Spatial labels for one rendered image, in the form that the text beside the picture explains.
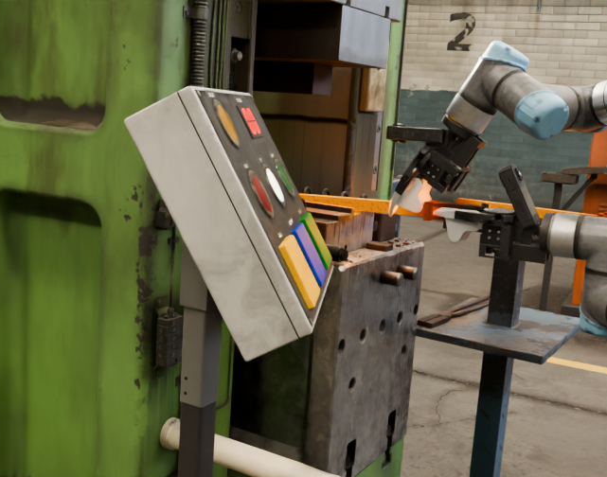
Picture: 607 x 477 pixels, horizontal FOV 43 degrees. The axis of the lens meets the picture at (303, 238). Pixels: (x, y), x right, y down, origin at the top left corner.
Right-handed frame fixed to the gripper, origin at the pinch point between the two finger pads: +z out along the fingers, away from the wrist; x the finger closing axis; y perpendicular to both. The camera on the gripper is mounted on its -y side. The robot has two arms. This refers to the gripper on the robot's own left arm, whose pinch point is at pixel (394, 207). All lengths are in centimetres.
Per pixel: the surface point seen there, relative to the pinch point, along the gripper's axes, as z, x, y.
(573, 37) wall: -25, 746, -173
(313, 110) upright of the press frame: 1.4, 23.0, -36.5
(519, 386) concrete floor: 100, 207, 31
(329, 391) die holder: 29.8, -15.9, 13.8
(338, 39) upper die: -21.9, -12.1, -21.6
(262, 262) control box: -10, -70, 14
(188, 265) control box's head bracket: 3, -60, 1
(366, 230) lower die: 9.1, 4.9, -3.7
